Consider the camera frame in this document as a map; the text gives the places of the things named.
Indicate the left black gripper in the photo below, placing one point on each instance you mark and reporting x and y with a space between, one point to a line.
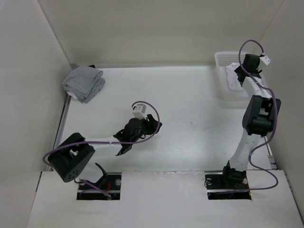
151 124

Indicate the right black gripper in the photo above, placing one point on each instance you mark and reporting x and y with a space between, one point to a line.
238 69

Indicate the white tank top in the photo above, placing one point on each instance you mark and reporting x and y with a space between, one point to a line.
232 78

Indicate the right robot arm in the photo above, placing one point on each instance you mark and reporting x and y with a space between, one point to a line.
260 118

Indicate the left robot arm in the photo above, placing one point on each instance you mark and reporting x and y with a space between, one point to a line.
71 158

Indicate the folded grey tank tops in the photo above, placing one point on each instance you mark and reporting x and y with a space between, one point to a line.
84 83

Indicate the white plastic basket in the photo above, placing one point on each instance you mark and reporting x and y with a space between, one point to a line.
224 59

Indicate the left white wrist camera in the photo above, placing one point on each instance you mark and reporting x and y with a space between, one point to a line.
139 111

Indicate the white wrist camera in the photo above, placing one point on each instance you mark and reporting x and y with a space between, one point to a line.
139 111
263 61

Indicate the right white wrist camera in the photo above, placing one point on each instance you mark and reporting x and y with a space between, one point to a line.
263 61

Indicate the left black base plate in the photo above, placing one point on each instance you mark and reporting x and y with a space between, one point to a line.
112 186

